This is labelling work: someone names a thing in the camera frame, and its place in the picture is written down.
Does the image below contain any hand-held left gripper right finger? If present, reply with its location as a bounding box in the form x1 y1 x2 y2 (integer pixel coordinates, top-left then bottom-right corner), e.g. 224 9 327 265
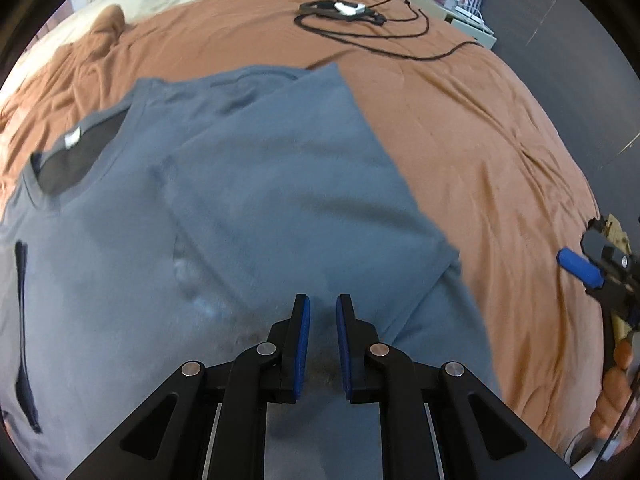
336 293 581 480

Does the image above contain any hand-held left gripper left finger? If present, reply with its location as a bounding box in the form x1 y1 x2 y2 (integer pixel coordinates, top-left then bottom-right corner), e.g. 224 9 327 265
65 293 312 480

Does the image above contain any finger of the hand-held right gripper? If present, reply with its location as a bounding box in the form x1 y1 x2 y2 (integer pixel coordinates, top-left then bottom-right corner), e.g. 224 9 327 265
580 229 640 277
556 246 640 307

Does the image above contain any grey t-shirt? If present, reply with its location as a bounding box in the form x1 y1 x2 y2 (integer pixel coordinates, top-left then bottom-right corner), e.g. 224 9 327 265
0 62 503 480

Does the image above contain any person's right hand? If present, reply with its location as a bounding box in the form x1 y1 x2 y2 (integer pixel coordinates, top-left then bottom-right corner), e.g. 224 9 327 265
589 341 640 440

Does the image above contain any orange fleece blanket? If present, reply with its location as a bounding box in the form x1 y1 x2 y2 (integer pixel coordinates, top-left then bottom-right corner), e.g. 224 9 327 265
0 0 608 461

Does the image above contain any white nightstand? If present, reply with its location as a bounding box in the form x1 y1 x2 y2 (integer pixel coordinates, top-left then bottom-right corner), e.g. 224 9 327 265
405 0 499 50

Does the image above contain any black cable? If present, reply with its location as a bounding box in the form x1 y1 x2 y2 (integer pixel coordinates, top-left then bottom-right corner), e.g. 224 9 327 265
294 0 485 62

